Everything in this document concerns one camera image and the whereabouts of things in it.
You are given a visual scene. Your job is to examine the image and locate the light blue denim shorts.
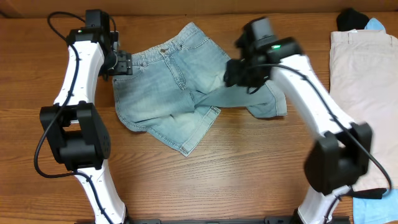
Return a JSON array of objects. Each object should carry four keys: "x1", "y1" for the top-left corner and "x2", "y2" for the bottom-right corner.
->
[{"x1": 113, "y1": 22, "x2": 287, "y2": 156}]

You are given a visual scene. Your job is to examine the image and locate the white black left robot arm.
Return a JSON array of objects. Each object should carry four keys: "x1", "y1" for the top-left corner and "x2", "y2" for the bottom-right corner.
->
[{"x1": 34, "y1": 9, "x2": 132, "y2": 223}]

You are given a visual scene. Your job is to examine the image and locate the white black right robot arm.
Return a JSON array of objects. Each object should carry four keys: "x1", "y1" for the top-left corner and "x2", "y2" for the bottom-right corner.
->
[{"x1": 224, "y1": 17, "x2": 373, "y2": 223}]

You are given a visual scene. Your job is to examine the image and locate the black garment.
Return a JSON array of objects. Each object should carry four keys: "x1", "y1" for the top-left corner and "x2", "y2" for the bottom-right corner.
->
[{"x1": 336, "y1": 8, "x2": 370, "y2": 32}]

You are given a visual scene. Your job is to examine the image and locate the light blue garment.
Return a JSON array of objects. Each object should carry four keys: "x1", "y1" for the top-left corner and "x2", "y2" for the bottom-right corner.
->
[{"x1": 364, "y1": 17, "x2": 385, "y2": 30}]

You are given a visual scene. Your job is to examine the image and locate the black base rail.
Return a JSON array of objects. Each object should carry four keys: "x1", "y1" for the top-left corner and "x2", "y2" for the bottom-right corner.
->
[{"x1": 126, "y1": 216, "x2": 300, "y2": 224}]

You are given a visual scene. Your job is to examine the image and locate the beige shorts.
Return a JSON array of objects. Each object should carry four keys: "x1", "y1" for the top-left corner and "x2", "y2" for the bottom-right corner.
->
[{"x1": 330, "y1": 30, "x2": 397, "y2": 188}]

